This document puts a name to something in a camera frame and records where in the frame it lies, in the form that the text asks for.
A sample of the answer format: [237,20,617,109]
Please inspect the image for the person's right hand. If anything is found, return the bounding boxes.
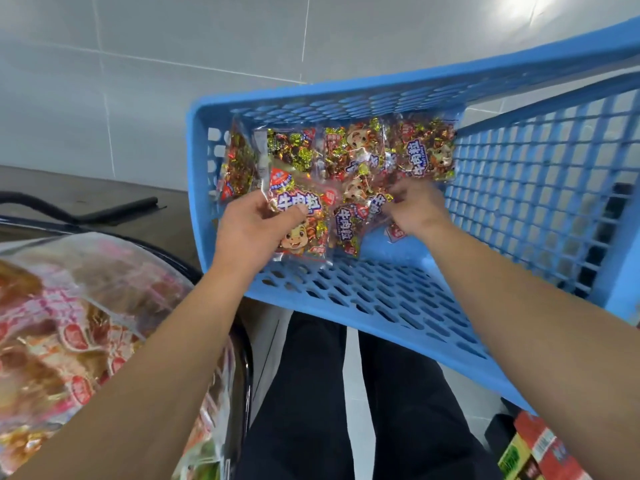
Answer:
[380,177,456,244]

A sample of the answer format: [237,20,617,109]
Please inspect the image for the person's left hand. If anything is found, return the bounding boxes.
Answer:
[210,187,309,286]

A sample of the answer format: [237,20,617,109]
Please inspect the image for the handful of red snack packets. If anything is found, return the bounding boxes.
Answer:
[265,165,336,261]

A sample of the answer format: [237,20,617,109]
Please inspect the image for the clear acrylic snack shelves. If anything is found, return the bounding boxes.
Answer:
[0,227,253,480]

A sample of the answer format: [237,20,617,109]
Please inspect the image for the blue plastic shopping basket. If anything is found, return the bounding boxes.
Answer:
[185,17,640,414]

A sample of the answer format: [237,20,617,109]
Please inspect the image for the person's right forearm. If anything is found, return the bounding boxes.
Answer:
[420,227,640,480]

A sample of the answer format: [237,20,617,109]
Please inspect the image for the person's black clothing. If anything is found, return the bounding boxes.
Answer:
[235,313,501,480]

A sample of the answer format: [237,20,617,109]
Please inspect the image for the black pole rod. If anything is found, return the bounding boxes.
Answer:
[0,189,166,228]

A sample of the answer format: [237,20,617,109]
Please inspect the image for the pile of pink-label meat packets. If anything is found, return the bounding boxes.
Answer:
[0,257,233,471]

